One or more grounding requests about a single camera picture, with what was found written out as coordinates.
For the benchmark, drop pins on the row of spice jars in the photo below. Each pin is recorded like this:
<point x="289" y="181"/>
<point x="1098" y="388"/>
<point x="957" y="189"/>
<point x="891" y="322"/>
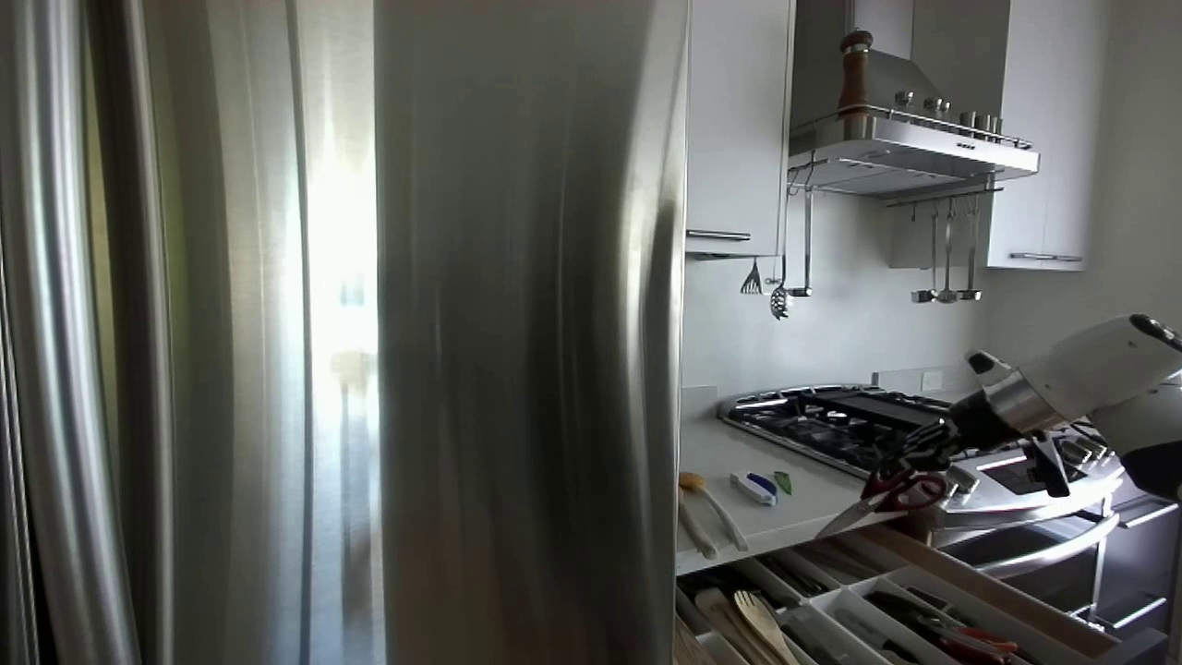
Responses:
<point x="937" y="105"/>

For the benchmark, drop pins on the hanging metal slotted spoon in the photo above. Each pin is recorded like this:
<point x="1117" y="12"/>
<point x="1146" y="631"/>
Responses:
<point x="780" y="300"/>

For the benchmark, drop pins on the stainless steel gas range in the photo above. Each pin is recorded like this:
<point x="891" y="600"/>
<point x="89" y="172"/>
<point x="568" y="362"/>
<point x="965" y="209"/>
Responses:
<point x="822" y="420"/>

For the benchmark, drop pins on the stainless steel range hood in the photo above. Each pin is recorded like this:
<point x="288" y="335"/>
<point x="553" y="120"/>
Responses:
<point x="910" y="152"/>

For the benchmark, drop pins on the open kitchen drawer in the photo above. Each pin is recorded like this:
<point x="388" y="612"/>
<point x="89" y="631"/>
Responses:
<point x="970" y="573"/>

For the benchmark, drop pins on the white cutlery tray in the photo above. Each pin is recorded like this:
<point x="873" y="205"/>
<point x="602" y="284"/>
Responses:
<point x="850" y="614"/>

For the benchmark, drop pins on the oven door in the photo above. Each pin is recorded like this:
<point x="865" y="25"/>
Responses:
<point x="1025" y="573"/>

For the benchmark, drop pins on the white and blue scrubber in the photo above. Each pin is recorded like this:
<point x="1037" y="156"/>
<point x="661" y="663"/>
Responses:
<point x="755" y="487"/>

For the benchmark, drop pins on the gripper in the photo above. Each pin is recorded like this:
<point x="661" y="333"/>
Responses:
<point x="981" y="423"/>

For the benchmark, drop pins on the stainless steel refrigerator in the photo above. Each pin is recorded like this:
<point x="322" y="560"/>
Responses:
<point x="517" y="332"/>

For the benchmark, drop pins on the wooden spatula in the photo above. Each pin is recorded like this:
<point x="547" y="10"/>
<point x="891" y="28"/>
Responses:
<point x="725" y="619"/>

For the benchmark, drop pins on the wooden fork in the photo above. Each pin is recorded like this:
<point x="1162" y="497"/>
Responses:
<point x="762" y="623"/>

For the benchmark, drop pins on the white wall cabinet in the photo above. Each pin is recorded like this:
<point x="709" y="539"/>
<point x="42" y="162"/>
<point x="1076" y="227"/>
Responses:
<point x="739" y="120"/>
<point x="1048" y="139"/>

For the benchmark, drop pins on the dark lower drawer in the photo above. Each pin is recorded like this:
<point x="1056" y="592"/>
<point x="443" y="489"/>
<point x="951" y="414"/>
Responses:
<point x="1145" y="563"/>

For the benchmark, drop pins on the row of hanging metal ladles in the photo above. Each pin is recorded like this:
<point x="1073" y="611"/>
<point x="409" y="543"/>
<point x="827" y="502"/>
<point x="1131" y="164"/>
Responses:
<point x="946" y="294"/>

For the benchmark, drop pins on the white wall socket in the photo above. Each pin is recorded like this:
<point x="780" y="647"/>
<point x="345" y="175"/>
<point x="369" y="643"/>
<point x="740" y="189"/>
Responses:
<point x="932" y="380"/>

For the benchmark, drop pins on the white plastic utensil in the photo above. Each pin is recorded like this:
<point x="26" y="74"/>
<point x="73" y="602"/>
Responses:
<point x="694" y="531"/>

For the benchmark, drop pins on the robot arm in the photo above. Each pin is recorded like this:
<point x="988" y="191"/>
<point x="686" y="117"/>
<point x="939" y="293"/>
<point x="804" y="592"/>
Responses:
<point x="1099" y="365"/>

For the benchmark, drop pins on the brown wooden pepper mill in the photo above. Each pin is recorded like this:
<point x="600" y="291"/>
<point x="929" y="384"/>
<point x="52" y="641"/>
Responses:
<point x="855" y="78"/>

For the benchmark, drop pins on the metal utensil rod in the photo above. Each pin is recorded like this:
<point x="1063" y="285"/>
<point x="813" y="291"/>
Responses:
<point x="942" y="197"/>

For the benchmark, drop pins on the stove knob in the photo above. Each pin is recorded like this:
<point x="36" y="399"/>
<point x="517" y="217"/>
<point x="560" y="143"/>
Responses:
<point x="962" y="478"/>

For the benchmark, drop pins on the small green item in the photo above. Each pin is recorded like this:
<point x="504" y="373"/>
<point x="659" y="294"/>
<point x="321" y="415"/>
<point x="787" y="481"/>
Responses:
<point x="783" y="481"/>

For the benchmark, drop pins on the black and red scissors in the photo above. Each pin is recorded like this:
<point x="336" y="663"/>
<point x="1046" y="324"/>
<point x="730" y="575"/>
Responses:
<point x="900" y="494"/>

